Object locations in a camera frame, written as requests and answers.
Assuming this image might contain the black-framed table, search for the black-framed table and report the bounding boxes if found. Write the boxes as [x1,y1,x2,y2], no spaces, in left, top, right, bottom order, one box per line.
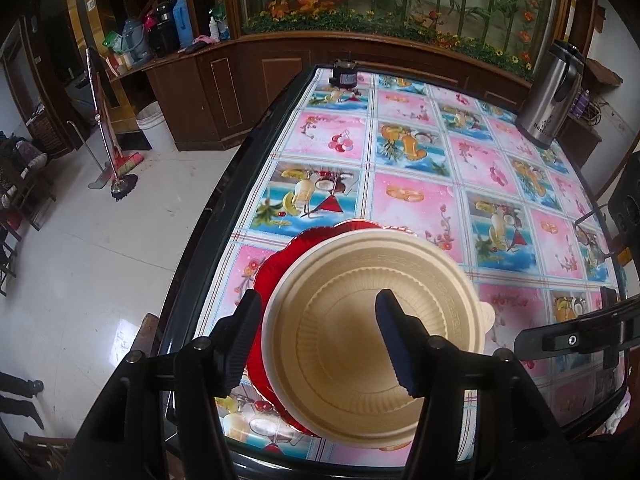
[159,62,640,480]

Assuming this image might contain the stainless steel thermos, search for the stainless steel thermos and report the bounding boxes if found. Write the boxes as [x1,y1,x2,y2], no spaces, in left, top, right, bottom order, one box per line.
[515,39,586,150]

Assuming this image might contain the small black device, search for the small black device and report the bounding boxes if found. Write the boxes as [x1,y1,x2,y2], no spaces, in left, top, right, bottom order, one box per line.
[327,59,360,88]

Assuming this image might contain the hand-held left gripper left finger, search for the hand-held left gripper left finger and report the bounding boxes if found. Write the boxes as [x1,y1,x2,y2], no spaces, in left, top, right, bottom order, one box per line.
[62,290,263,480]

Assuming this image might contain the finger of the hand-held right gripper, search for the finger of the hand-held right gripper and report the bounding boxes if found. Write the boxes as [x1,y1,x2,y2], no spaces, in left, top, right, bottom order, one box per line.
[514,287,640,368]

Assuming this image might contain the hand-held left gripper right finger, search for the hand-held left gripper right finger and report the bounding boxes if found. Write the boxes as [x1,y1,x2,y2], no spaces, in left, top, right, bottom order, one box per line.
[375,289,586,480]

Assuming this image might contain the white bucket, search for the white bucket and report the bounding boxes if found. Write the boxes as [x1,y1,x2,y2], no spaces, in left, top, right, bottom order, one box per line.
[136,101,177,153]

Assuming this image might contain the wooden side shelf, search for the wooden side shelf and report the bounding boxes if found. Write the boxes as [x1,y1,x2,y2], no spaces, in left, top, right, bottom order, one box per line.
[567,57,626,198]

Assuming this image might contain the flat mop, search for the flat mop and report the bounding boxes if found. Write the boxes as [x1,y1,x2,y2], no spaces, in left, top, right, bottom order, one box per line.
[66,120,115,191]

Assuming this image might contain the dark wooden chair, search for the dark wooden chair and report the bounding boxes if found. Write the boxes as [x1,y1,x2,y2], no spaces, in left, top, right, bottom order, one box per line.
[0,132,57,298]

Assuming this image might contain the artificial flower display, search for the artificial flower display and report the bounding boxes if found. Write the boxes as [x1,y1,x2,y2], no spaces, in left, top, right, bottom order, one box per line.
[235,0,568,77]

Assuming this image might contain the black kitchen appliance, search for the black kitchen appliance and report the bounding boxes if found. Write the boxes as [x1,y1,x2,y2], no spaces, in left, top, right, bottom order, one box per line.
[149,2,180,58]

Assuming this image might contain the fruit and flower printed tablecloth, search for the fruit and flower printed tablecloth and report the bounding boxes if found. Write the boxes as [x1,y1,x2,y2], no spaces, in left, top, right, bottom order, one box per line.
[210,67,626,466]

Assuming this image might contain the gold pillar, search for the gold pillar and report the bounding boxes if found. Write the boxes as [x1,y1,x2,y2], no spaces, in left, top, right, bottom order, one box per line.
[62,0,123,123]

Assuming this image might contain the grey water jug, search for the grey water jug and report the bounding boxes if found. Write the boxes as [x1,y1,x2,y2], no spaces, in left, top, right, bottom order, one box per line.
[119,17,153,67]

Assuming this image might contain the red scalloped plate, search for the red scalloped plate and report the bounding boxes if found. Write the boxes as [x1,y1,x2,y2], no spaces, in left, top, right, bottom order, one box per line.
[247,219,421,436]

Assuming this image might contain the cream bowl with tab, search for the cream bowl with tab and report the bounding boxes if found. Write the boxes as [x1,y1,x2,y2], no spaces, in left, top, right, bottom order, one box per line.
[262,230,497,453]

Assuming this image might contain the brown wooden cabinet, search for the brown wooden cabinet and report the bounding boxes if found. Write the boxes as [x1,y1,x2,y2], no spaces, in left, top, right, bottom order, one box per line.
[109,30,551,155]

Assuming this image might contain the blue plastic container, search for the blue plastic container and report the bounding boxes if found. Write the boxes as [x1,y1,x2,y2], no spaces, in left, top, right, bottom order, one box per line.
[172,0,195,48]

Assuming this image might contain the mop with black head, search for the mop with black head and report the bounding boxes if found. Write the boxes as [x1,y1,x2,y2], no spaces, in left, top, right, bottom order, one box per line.
[86,49,145,203]

